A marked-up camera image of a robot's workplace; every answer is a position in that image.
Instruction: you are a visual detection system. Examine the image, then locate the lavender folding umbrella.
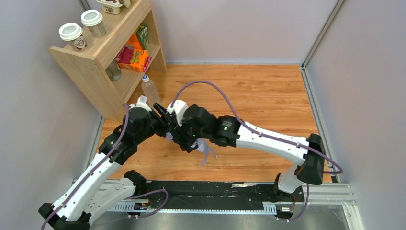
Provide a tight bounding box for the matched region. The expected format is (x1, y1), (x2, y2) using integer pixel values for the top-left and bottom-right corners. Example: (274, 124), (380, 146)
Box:
(166, 132), (217, 166)

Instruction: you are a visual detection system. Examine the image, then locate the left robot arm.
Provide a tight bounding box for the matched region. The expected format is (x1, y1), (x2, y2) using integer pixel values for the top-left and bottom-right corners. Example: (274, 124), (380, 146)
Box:
(38, 103), (183, 230)

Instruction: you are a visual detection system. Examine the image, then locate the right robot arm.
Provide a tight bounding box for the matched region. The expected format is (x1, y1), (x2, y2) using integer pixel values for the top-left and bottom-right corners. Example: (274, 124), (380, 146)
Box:
(167, 100), (325, 194)

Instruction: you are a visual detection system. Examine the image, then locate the clear plastic water bottle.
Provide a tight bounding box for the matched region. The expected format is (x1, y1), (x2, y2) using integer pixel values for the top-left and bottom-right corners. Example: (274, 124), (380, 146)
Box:
(141, 74), (161, 106)

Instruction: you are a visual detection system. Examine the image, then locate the orange snack box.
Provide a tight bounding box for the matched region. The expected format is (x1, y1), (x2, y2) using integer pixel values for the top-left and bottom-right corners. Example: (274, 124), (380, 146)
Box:
(115, 47), (152, 72)

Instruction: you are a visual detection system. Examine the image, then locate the glass jar on shelf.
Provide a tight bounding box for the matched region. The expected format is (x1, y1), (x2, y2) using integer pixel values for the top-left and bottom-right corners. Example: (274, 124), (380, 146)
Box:
(105, 59), (122, 81)

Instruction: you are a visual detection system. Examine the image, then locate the wooden shelf unit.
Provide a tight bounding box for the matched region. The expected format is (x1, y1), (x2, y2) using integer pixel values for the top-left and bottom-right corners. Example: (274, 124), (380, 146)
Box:
(48, 0), (167, 121)

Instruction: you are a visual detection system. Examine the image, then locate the green drink carton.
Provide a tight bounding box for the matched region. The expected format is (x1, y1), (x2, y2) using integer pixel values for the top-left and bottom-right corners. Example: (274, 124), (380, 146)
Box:
(128, 24), (149, 50)

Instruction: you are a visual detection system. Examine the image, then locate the yogurt cup pack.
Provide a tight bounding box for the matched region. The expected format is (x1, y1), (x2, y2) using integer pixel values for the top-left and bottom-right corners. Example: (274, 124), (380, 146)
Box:
(96, 0), (131, 15)

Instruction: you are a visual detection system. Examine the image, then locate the rear white-lidded paper cup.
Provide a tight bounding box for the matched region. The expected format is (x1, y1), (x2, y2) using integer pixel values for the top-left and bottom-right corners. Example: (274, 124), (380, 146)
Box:
(81, 10), (106, 38)

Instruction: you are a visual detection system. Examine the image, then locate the white-lidded paper cup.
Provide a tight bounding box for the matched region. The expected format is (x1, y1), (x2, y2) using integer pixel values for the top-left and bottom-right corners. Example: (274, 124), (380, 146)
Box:
(81, 10), (106, 38)
(59, 23), (88, 51)

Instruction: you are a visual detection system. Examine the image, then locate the front white-lidded paper cup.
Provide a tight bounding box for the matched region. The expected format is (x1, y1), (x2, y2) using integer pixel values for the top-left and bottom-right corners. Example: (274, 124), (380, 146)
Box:
(59, 23), (88, 51)

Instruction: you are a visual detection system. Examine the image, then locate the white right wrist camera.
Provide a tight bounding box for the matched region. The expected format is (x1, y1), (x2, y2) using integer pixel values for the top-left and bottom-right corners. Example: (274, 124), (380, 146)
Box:
(167, 100), (188, 126)

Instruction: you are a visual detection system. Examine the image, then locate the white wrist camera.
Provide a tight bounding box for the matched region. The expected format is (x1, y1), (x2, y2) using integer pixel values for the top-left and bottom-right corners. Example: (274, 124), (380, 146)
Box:
(135, 95), (152, 112)
(167, 100), (188, 126)

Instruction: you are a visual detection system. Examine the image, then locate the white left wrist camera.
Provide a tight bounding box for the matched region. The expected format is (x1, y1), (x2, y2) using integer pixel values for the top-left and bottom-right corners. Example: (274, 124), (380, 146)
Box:
(135, 95), (152, 112)

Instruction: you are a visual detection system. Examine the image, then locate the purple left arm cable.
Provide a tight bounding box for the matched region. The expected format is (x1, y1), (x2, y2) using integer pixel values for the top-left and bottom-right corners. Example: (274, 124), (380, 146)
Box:
(40, 103), (169, 230)

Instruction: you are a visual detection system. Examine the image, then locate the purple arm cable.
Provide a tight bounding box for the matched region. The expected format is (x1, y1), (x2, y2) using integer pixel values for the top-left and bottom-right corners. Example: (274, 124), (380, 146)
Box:
(40, 103), (169, 230)
(170, 80), (344, 222)

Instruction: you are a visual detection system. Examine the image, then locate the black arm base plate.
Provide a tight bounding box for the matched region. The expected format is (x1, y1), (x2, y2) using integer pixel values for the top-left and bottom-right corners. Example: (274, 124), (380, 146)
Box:
(134, 181), (305, 211)

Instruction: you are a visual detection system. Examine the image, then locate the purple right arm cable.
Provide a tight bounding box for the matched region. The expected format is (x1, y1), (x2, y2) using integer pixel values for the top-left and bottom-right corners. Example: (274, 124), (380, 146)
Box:
(170, 80), (344, 222)

